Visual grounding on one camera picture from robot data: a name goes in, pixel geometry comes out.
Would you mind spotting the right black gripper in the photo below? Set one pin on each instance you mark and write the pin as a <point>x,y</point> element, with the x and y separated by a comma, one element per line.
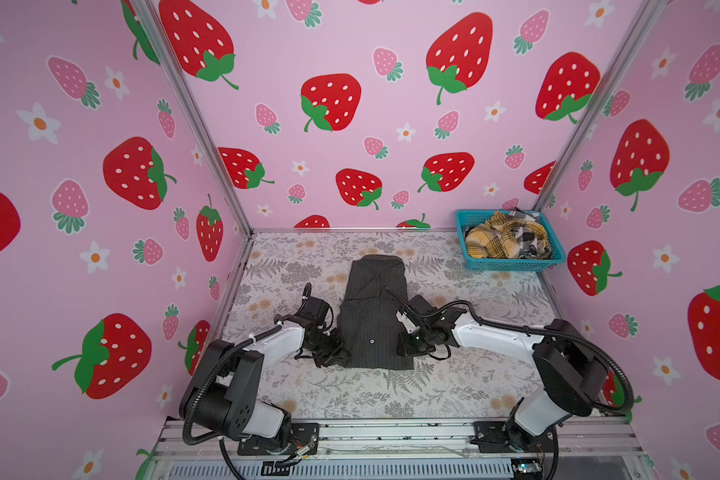
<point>403,348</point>

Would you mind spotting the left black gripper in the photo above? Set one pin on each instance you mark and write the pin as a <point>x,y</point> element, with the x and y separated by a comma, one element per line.
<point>329,346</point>

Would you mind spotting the dark grey pinstripe shirt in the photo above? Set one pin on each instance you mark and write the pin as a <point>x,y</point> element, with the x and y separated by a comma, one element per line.
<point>367,320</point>

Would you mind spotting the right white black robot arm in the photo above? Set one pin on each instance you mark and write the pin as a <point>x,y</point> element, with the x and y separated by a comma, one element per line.
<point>572,372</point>

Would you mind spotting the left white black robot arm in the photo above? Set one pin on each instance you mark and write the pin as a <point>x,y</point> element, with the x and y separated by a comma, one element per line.
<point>222,397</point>

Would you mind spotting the yellow plaid shirt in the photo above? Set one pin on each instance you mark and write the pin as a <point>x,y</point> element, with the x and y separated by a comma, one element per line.
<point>516,235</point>

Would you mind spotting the teal plastic basket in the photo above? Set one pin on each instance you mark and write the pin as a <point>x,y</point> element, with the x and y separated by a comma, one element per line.
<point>466,219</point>

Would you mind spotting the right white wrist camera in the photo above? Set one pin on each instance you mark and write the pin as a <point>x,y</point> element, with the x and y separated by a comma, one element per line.
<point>406,322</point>

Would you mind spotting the aluminium frame rail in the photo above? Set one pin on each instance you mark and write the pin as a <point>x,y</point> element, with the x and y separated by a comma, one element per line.
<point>432,448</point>

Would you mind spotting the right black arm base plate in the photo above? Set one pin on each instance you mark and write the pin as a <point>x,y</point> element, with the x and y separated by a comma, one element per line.
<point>510,437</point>

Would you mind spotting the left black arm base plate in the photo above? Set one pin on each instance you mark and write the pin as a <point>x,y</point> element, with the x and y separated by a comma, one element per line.
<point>294,439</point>

